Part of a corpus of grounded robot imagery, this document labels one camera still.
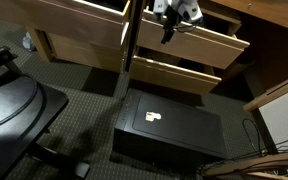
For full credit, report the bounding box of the pale crumpled plastic bag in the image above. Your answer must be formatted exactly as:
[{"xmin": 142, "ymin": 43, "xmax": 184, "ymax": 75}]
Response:
[{"xmin": 22, "ymin": 32, "xmax": 37, "ymax": 52}]

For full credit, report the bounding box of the wooden bed frame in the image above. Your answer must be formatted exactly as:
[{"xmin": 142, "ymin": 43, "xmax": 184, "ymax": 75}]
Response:
[{"xmin": 0, "ymin": 0, "xmax": 288, "ymax": 113}]

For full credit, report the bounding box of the small white sticker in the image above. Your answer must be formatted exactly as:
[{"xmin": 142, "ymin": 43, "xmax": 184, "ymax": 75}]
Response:
[{"xmin": 145, "ymin": 111, "xmax": 162, "ymax": 122}]

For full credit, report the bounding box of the black floor cable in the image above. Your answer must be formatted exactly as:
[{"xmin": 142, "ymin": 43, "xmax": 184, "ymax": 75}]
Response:
[{"xmin": 242, "ymin": 117, "xmax": 269, "ymax": 158}]

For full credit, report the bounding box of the light wooden drawer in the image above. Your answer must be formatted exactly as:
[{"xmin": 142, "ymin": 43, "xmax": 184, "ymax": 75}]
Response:
[
  {"xmin": 0, "ymin": 0, "xmax": 132, "ymax": 51},
  {"xmin": 129, "ymin": 46, "xmax": 223, "ymax": 97},
  {"xmin": 47, "ymin": 31, "xmax": 128, "ymax": 74},
  {"xmin": 136, "ymin": 0, "xmax": 251, "ymax": 70}
]

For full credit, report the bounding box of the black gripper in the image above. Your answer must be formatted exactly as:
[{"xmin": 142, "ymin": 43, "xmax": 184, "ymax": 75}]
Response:
[{"xmin": 160, "ymin": 4, "xmax": 185, "ymax": 44}]

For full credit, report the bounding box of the black mounting bracket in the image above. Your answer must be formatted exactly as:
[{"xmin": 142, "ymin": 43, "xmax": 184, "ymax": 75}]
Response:
[{"xmin": 0, "ymin": 46, "xmax": 18, "ymax": 73}]

